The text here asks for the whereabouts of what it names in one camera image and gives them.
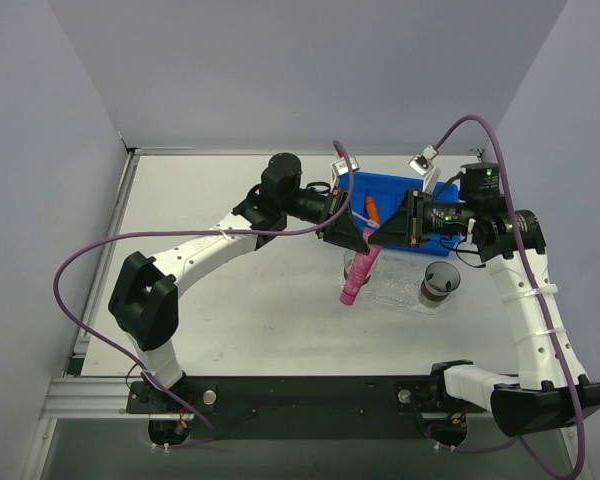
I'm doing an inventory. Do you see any orange toothpaste tube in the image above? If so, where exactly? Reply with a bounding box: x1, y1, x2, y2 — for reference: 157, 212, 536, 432
365, 196, 380, 225

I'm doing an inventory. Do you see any pink toothpaste tube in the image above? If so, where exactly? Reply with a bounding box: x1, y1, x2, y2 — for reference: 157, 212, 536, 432
339, 244, 382, 306

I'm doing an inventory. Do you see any clear textured acrylic stand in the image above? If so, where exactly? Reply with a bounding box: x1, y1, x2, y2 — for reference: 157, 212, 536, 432
374, 257, 425, 306

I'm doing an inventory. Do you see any blue tinted cup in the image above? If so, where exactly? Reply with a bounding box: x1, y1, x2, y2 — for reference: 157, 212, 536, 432
420, 261, 461, 304

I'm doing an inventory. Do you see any clear cup brown band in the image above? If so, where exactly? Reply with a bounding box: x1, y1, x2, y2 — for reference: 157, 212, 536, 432
343, 250, 379, 286

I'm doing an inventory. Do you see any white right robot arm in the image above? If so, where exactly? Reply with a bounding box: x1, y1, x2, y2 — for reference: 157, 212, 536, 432
369, 163, 600, 437

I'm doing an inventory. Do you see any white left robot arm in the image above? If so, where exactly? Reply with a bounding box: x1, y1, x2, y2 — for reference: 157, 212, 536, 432
108, 147, 369, 412

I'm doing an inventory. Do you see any pink toothbrush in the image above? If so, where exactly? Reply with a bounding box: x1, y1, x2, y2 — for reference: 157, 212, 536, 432
352, 211, 378, 228

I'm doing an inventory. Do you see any clear textured oval tray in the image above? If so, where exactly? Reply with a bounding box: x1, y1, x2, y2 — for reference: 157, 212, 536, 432
356, 256, 454, 315

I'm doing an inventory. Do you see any blue plastic divided bin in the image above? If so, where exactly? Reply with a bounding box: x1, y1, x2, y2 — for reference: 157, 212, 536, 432
350, 171, 460, 258

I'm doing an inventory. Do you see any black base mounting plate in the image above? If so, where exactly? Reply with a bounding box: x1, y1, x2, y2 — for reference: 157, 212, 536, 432
125, 375, 479, 443

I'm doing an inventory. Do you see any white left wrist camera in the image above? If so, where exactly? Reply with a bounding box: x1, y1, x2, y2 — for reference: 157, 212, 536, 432
330, 155, 359, 188

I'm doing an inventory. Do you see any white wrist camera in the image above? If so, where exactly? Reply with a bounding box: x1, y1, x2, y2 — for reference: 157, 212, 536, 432
408, 145, 441, 194
330, 155, 359, 188

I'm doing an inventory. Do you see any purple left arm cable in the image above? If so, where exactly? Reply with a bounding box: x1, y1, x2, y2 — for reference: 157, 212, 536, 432
53, 139, 356, 449

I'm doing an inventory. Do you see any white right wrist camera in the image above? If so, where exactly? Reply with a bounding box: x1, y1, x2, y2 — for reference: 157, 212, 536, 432
408, 145, 441, 194

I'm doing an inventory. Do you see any aluminium frame rail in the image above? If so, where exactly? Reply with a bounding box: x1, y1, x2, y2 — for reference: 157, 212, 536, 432
40, 375, 154, 420

